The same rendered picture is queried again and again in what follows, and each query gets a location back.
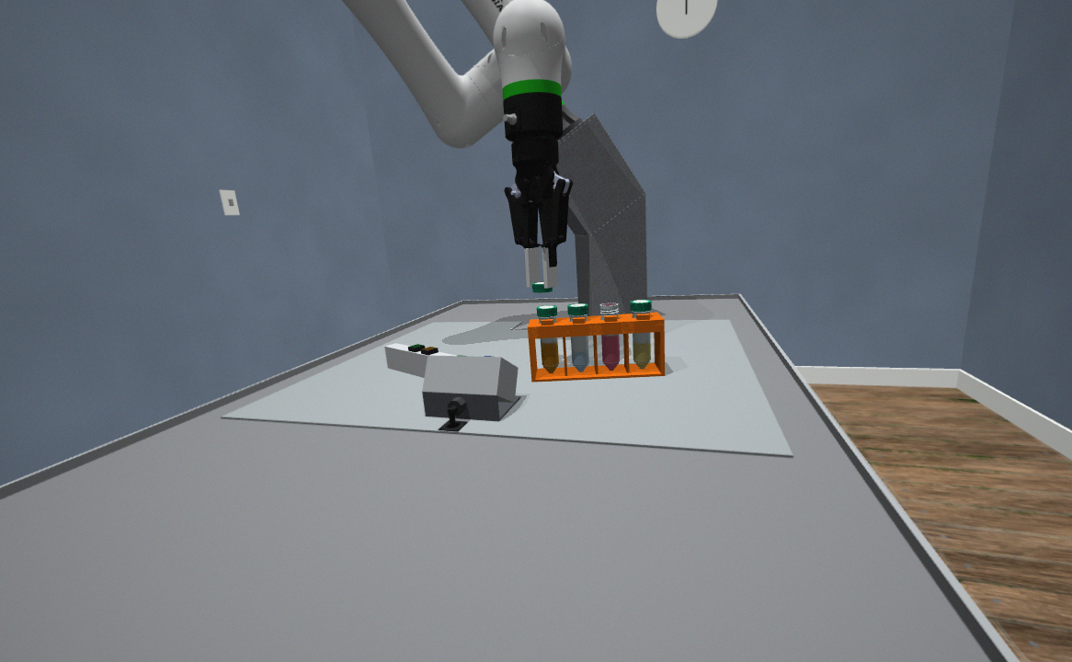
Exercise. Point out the light grey bench mat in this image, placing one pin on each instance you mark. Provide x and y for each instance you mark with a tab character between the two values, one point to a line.
709	399

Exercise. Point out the orange tube rack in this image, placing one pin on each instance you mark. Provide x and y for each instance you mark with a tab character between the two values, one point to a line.
594	326

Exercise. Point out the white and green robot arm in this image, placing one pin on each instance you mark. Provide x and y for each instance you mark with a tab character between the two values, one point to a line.
520	82

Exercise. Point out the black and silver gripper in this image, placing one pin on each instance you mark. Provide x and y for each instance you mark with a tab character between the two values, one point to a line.
537	176

